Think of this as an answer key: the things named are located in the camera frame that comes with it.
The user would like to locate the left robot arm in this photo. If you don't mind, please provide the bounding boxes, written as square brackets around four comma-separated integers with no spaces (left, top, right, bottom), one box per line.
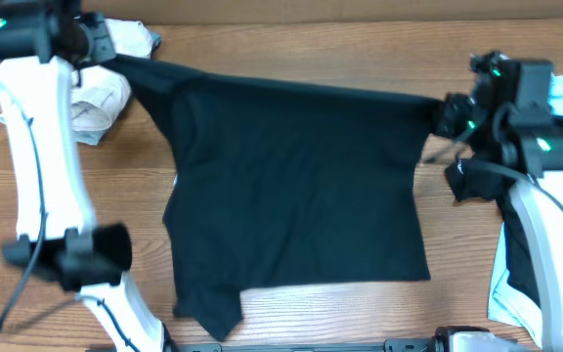
[0,1,176,351]

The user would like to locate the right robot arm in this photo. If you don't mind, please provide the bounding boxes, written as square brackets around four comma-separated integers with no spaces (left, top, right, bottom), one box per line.
[434,51,563,351]

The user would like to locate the black printed t-shirt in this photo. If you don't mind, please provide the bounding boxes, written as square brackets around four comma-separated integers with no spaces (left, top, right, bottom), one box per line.
[445,157,540,307]

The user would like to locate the folded beige pants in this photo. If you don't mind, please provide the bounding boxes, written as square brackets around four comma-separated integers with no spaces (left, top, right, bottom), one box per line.
[0,19,161,145]

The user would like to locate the light blue t-shirt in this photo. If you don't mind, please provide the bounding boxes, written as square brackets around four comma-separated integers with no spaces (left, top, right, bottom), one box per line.
[488,75,563,347]

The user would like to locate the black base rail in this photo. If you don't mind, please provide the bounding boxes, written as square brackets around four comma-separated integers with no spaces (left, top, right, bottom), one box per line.
[164,338,435,352]

